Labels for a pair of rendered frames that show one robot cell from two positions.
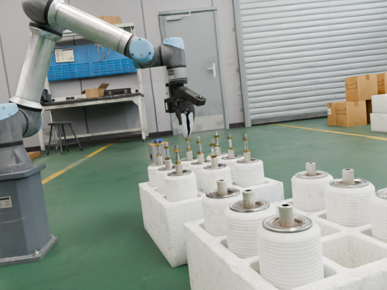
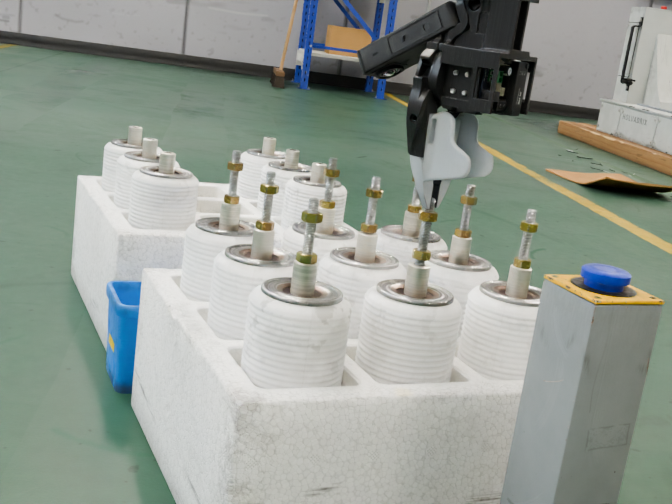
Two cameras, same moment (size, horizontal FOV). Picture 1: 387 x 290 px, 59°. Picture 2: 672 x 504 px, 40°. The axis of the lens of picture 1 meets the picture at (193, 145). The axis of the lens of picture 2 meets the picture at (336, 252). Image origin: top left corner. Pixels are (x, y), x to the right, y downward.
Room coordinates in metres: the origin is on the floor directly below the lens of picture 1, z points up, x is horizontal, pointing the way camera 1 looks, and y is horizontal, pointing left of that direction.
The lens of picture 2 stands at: (2.15, -0.15, 0.50)
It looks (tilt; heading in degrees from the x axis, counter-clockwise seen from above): 14 degrees down; 174
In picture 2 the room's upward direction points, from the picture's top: 8 degrees clockwise
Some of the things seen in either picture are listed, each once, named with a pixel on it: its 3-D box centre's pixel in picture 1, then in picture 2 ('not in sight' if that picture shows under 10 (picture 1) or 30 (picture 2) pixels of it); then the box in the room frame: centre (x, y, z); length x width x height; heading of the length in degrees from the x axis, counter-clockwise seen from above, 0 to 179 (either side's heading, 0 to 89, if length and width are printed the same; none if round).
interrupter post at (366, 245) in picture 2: (200, 159); (366, 247); (1.18, -0.02, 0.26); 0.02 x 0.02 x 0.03
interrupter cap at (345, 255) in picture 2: (201, 162); (364, 259); (1.18, -0.02, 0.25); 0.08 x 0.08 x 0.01
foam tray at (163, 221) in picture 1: (206, 207); (343, 397); (1.18, -0.02, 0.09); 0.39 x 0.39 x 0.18; 19
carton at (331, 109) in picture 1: (341, 113); not in sight; (4.60, -2.03, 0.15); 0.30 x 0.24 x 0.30; 92
